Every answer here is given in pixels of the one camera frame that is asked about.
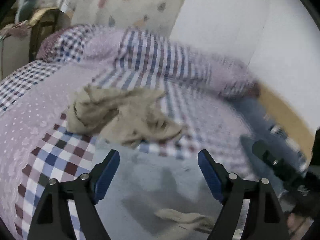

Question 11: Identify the light blue grey garment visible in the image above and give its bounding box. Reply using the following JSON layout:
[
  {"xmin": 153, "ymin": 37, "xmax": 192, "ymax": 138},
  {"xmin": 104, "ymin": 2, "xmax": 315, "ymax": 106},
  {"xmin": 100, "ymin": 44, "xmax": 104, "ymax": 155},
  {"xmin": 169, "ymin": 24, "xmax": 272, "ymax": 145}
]
[{"xmin": 93, "ymin": 140, "xmax": 221, "ymax": 239}]

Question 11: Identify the beige garment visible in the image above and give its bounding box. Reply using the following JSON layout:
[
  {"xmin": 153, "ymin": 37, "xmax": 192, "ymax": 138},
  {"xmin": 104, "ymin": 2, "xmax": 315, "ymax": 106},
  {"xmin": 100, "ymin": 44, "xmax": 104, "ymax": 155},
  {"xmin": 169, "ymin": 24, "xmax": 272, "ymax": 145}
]
[{"xmin": 66, "ymin": 85, "xmax": 183, "ymax": 148}]

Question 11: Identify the dark blue plush blanket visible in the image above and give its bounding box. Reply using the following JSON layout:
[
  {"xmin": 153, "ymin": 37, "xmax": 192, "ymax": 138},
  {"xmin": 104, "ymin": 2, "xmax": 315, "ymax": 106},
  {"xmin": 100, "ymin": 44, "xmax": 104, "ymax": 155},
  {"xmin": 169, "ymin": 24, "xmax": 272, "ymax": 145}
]
[{"xmin": 228, "ymin": 98, "xmax": 308, "ymax": 196}]

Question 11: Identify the checkered bed sheet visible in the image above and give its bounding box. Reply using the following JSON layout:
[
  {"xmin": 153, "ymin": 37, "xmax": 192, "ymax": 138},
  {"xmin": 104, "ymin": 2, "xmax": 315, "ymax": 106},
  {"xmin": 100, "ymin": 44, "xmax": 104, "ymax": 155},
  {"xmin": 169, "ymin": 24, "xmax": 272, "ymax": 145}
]
[{"xmin": 1, "ymin": 61, "xmax": 276, "ymax": 239}]

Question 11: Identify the rolled checkered duvet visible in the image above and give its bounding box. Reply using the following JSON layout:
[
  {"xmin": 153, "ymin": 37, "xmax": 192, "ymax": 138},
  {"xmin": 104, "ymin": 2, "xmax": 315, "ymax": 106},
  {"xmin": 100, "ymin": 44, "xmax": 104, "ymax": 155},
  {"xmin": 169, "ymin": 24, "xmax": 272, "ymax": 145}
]
[{"xmin": 36, "ymin": 24, "xmax": 260, "ymax": 98}]

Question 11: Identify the upright white mattress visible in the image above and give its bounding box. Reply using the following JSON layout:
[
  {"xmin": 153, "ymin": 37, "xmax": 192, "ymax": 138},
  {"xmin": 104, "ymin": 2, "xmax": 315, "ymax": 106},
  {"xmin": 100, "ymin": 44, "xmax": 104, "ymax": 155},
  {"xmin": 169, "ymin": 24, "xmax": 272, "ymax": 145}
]
[{"xmin": 1, "ymin": 21, "xmax": 31, "ymax": 80}]

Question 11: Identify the pineapple print curtain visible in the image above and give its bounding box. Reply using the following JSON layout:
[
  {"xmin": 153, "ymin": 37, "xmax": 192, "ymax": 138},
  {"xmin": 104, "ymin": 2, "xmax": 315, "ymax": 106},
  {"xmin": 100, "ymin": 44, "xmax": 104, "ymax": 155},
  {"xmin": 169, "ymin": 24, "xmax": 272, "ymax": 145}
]
[{"xmin": 70, "ymin": 0, "xmax": 184, "ymax": 37}]

